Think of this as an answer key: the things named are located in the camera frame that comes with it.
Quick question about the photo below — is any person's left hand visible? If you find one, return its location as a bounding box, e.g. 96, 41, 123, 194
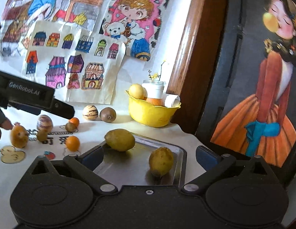
0, 105, 14, 144

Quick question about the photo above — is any yellow-green oval fruit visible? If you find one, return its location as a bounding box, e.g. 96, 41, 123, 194
148, 147, 174, 177
104, 129, 136, 152

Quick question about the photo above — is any coloured houses drawing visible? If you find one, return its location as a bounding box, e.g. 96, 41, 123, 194
21, 20, 126, 105

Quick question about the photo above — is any white rolled paper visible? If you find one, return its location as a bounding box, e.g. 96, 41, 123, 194
162, 94, 181, 108

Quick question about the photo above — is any yellow round fruit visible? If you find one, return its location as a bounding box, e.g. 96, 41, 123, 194
128, 83, 148, 100

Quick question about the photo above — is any orange dress girl painting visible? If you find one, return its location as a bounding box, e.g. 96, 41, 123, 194
196, 0, 296, 172

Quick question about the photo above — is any yellow plastic bowl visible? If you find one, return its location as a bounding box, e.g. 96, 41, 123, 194
125, 90, 181, 127

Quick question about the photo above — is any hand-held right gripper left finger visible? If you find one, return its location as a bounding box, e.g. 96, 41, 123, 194
27, 145, 116, 195

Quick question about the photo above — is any brown kiwi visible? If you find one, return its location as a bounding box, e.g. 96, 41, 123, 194
100, 107, 116, 122

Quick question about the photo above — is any white printed tablecloth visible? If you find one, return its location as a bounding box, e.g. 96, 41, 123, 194
0, 104, 212, 229

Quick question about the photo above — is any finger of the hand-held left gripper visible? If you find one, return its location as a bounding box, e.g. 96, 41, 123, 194
9, 97, 76, 120

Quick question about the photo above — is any orange ribbed cap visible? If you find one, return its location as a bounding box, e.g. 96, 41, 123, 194
146, 97, 163, 106

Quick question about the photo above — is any yellow flower twig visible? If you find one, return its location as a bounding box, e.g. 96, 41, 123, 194
148, 58, 167, 81

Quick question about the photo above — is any pale striped melon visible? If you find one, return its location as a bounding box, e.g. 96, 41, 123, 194
82, 106, 99, 120

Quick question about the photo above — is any blue dress figure drawing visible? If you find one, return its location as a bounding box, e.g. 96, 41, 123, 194
0, 0, 108, 58

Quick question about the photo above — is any white jar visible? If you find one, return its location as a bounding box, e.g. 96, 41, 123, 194
142, 79, 165, 98

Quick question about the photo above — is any girl with teddy drawing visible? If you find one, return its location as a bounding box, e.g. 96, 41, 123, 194
99, 0, 172, 62

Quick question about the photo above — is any brown spotted round fruit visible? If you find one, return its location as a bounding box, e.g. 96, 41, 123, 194
10, 123, 29, 148

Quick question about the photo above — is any purple striped melon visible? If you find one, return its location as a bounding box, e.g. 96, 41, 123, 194
37, 115, 53, 131

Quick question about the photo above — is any metal tray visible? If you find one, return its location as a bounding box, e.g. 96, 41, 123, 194
92, 134, 188, 187

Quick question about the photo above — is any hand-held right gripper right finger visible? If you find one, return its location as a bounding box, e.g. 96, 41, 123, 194
181, 145, 275, 194

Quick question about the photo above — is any brown wooden door frame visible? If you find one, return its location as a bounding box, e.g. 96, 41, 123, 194
166, 0, 231, 134

